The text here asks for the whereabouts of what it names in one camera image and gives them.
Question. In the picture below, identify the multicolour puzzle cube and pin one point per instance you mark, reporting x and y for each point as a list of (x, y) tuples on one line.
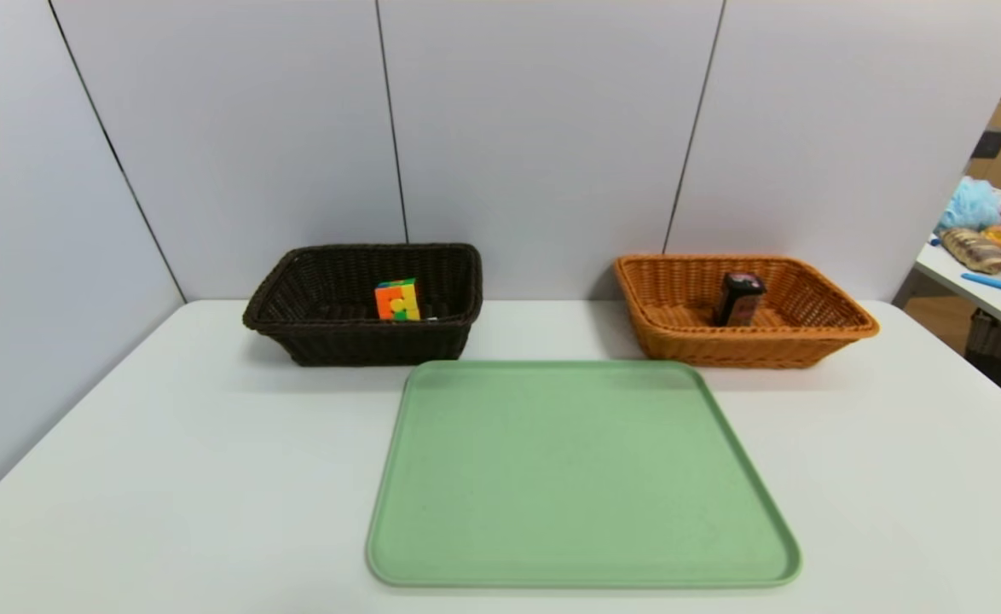
[(397, 300)]

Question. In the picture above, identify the small black snack carton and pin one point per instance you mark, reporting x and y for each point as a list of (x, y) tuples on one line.
[(739, 298)]

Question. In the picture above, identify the dark brown wicker basket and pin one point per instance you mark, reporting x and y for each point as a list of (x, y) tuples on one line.
[(338, 341)]

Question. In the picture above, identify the orange wicker basket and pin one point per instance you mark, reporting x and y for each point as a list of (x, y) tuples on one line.
[(722, 345)]

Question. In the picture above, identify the light green plastic tray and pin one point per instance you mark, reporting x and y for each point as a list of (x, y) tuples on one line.
[(552, 512)]

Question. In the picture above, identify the striped bread loaf toy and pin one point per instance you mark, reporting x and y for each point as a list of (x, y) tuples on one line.
[(976, 250)]

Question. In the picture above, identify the blue bath loofah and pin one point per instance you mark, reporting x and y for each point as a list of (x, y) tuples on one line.
[(971, 205)]

